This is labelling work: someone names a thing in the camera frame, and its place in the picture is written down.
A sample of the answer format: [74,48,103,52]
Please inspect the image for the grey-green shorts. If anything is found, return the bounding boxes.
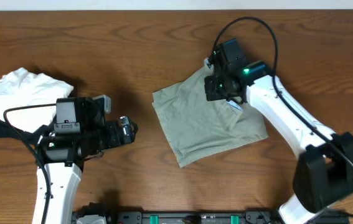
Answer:
[152,65,268,167]

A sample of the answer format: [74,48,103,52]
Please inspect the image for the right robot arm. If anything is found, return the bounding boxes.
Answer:
[204,39,353,223]

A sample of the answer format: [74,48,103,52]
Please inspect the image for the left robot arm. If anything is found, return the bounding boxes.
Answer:
[32,95,138,223]

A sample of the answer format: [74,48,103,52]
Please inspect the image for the white folded garment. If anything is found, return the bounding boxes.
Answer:
[0,68,73,133]

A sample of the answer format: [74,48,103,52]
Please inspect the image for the black folded garment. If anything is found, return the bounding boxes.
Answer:
[0,103,57,147]

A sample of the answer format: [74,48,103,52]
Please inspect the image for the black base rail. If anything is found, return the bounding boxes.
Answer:
[72,202,351,224]

